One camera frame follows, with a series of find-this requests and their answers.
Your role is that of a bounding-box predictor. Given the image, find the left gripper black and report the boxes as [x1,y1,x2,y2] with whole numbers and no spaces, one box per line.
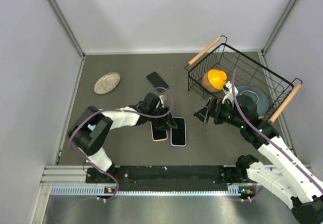
[148,105,177,130]

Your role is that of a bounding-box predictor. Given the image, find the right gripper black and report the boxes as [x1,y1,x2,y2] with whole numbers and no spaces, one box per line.
[193,97,245,128]

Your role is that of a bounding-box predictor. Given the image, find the lavender phone case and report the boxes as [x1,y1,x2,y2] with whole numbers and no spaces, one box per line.
[170,117,187,147]

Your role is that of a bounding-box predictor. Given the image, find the pink phone case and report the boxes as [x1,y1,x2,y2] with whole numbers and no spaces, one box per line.
[150,122,168,142]

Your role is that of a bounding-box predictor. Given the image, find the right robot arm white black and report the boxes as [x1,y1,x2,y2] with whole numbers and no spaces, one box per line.
[194,95,322,223]

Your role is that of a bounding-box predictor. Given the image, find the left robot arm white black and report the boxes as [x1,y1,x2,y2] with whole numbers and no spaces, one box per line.
[67,93,178,182]

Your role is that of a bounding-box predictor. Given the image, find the light blue phone case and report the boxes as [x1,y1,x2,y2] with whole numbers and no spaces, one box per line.
[87,124,96,131]

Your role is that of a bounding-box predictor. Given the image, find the orange yellow cupcake toy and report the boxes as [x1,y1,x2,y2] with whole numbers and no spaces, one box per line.
[201,69,227,93]

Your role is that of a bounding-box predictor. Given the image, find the green smartphone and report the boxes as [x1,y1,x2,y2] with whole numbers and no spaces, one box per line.
[146,72,169,93]

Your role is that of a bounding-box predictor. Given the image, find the blue ceramic bowl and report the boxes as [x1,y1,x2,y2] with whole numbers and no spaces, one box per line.
[236,85,269,116]

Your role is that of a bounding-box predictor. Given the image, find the speckled beige plate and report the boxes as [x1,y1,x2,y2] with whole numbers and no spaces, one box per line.
[94,72,121,95]

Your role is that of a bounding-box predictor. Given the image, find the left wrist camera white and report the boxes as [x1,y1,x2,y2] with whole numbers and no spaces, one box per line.
[156,95,166,109]

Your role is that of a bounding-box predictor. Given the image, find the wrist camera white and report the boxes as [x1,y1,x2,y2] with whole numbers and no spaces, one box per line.
[222,81,239,104]
[156,95,166,109]

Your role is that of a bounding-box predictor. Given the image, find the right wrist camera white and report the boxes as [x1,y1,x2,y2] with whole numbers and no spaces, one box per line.
[222,81,239,104]

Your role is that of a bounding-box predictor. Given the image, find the black wire basket wooden handles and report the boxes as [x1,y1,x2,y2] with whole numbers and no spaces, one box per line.
[185,35,303,121]

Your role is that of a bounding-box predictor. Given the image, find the white slotted cable duct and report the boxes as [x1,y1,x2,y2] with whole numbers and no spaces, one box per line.
[50,186,254,196]

